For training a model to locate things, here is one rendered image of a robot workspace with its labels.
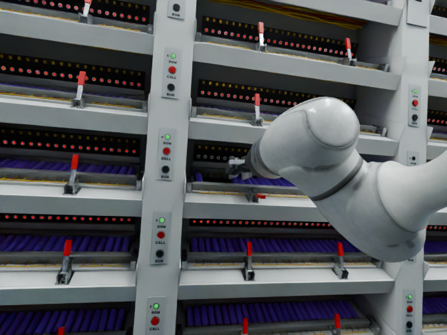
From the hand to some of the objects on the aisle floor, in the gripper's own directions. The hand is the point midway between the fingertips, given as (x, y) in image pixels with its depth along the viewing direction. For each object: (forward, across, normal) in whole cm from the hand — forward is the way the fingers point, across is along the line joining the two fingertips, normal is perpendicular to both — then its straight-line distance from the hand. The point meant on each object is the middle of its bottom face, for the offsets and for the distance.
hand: (239, 173), depth 73 cm
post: (+16, +20, +79) cm, 84 cm away
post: (+14, -50, +80) cm, 96 cm away
